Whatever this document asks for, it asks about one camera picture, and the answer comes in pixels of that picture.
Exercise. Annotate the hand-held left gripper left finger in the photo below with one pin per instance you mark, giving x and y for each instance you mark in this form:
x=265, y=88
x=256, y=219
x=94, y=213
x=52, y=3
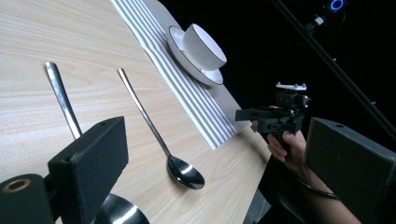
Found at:
x=93, y=155

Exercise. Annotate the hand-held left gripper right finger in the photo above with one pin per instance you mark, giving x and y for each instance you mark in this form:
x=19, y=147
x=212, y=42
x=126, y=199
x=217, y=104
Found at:
x=351, y=168

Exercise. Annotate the large steel spoon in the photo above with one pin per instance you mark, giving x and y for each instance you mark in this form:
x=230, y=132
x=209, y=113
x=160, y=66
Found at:
x=63, y=99

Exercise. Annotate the black metal stand bar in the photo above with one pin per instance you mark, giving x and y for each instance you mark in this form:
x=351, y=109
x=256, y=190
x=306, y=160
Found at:
x=342, y=76

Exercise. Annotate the grey white striped placemat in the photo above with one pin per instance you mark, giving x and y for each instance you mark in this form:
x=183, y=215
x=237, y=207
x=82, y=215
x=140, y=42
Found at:
x=193, y=99

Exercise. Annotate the black silver stand clamp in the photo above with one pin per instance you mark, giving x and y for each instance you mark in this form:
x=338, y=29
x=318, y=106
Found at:
x=315, y=23

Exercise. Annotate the white plate with dark rim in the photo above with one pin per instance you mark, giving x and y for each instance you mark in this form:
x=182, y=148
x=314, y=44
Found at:
x=186, y=63

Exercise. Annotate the white cup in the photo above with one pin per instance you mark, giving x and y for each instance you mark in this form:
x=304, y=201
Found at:
x=204, y=46

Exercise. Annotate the small steel spoon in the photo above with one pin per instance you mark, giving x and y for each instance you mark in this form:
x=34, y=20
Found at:
x=183, y=171

